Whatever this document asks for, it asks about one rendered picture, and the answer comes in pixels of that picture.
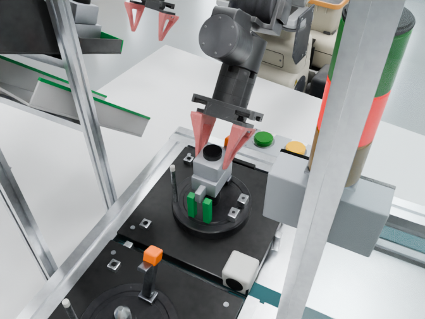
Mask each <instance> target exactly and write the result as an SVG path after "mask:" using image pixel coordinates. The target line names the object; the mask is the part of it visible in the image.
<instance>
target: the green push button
mask: <svg viewBox="0 0 425 319"><path fill-rule="evenodd" d="M254 142H255V143H256V144H257V145H258V146H261V147H267V146H270V145H271V144H272V143H273V136H272V135H271V134H270V133H269V132H265V131H261V132H258V133H256V134H255V136H254Z"/></svg>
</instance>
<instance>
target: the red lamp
mask: <svg viewBox="0 0 425 319"><path fill-rule="evenodd" d="M330 85H331V82H330V80H329V78H328V76H327V80H326V85H325V88H324V94H323V99H322V102H321V107H320V111H319V116H318V119H317V127H318V129H319V130H320V128H321V122H322V119H323V115H324V109H325V106H326V101H327V98H328V92H329V89H330Z"/></svg>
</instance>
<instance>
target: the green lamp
mask: <svg viewBox="0 0 425 319"><path fill-rule="evenodd" d="M344 25H345V20H344V19H343V17H342V15H341V18H340V23H339V26H338V31H337V35H336V40H335V45H334V49H333V54H332V57H331V63H330V68H329V71H328V78H329V80H330V82H331V79H332V76H333V71H334V68H335V63H336V58H337V55H338V50H339V47H340V41H341V38H342V33H343V28H344Z"/></svg>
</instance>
